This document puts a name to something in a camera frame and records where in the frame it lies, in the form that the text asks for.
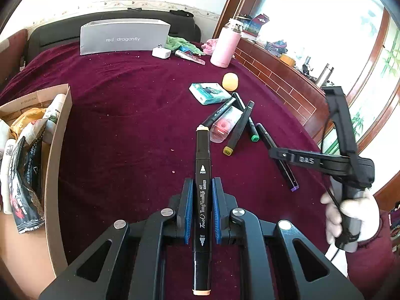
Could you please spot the grey rectangular box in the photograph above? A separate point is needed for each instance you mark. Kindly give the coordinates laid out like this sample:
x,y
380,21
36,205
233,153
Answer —
x,y
125,39

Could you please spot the black marker green cap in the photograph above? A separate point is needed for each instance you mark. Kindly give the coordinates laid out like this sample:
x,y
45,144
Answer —
x,y
253,129

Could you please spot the clear pink tape case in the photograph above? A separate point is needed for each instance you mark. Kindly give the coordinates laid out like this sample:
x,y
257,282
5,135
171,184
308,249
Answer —
x,y
225,126

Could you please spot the pink thermos bottle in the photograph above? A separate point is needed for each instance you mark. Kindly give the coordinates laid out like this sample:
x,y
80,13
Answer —
x,y
223,47

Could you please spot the person's right hand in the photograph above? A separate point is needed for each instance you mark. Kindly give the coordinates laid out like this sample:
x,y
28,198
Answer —
x,y
365,215

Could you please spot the small white bottle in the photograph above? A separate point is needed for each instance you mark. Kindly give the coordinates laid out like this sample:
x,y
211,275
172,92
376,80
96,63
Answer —
x,y
54,107

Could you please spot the green cloth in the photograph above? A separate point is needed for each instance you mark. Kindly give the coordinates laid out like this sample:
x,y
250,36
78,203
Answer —
x,y
178,42

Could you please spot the yellow snack packet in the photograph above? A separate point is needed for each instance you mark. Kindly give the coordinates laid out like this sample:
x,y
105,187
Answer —
x,y
26,120

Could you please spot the pink cloth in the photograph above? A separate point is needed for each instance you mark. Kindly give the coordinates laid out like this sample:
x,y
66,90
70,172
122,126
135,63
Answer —
x,y
209,47

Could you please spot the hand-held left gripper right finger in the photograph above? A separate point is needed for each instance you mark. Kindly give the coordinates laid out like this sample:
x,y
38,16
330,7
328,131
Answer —
x,y
217,212

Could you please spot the teal tissue pack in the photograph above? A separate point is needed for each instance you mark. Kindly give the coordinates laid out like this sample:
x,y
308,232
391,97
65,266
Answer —
x,y
209,93

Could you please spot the black marker olive cap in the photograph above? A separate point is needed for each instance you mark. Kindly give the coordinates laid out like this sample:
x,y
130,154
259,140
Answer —
x,y
239,128

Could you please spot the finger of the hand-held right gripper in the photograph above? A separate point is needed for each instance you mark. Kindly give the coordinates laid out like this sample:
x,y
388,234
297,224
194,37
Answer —
x,y
279,155

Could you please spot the white charger plug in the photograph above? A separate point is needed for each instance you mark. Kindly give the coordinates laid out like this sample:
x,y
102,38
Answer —
x,y
162,53

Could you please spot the black snack packet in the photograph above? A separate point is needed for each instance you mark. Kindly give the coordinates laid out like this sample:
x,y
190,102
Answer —
x,y
26,190

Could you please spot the clear plastic tube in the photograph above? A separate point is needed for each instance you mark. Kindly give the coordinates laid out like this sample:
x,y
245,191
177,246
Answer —
x,y
190,57

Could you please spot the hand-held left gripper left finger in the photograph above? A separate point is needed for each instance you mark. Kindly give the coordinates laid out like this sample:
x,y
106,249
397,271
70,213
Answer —
x,y
187,212

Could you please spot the black marker grey cap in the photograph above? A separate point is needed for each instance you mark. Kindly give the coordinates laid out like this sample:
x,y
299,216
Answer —
x,y
218,112

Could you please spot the orange ball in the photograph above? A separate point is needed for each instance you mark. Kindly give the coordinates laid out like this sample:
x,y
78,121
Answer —
x,y
230,82

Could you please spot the black marker purple cap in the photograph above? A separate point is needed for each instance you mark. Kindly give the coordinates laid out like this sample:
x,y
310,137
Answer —
x,y
265,135

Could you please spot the black marker beige cap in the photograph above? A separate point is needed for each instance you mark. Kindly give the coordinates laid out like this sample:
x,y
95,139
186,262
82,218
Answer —
x,y
202,193

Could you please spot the colourful printed box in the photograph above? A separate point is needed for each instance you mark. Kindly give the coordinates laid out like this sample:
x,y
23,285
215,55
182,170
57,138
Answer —
x,y
255,25

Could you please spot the cardboard box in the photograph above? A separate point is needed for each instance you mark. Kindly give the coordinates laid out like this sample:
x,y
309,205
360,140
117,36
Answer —
x,y
54,168

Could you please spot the pink armchair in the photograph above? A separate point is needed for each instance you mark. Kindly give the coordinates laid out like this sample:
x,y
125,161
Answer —
x,y
12,47

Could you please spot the wooden panelled ledge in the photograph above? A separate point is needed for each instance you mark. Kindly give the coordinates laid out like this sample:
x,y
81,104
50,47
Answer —
x,y
281,81

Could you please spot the black leather sofa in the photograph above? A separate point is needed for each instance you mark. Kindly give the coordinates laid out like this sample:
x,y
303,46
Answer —
x,y
56,28

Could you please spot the steel thermos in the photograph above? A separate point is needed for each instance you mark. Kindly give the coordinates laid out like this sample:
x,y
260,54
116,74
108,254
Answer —
x,y
325,75

